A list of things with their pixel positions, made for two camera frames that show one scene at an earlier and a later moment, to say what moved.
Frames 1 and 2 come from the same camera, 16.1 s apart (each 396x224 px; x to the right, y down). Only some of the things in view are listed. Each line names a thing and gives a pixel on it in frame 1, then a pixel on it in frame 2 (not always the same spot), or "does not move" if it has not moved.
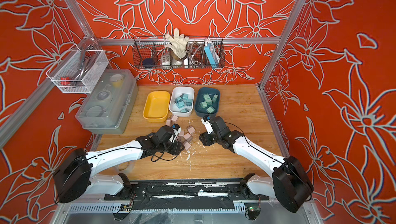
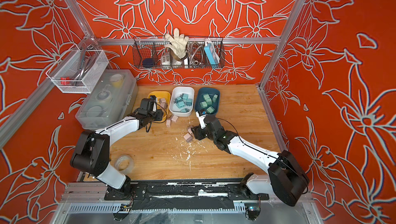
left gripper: [177, 150] to [159, 113]
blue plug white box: [184, 96] does not move
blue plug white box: [180, 102] does not move
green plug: [214, 98] does not move
